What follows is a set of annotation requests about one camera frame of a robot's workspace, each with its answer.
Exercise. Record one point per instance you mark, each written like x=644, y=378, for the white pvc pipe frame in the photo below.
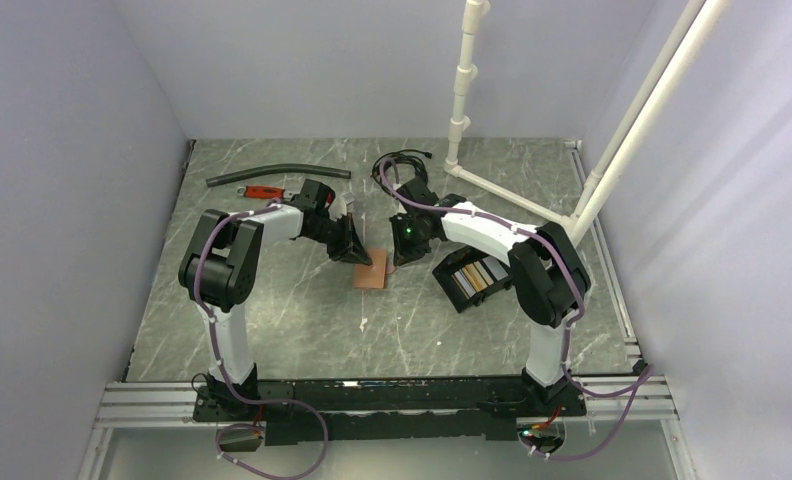
x=565, y=69

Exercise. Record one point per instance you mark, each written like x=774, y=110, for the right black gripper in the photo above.
x=403, y=252

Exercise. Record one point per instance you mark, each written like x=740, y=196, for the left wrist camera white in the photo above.
x=342, y=205

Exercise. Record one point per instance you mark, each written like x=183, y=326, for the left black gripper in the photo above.
x=349, y=248

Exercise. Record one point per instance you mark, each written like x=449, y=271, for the brown leather card holder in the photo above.
x=374, y=276

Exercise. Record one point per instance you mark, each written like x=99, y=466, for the aluminium extrusion frame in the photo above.
x=166, y=405

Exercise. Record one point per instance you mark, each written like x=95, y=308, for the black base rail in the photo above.
x=292, y=411

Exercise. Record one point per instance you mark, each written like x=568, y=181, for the red handled adjustable wrench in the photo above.
x=265, y=192

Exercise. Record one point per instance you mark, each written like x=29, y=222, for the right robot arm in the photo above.
x=546, y=272

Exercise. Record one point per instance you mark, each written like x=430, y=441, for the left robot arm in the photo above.
x=219, y=269

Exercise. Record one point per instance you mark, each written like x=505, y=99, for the black card box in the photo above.
x=462, y=258

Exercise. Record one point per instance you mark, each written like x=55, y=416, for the white card stack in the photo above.
x=464, y=281

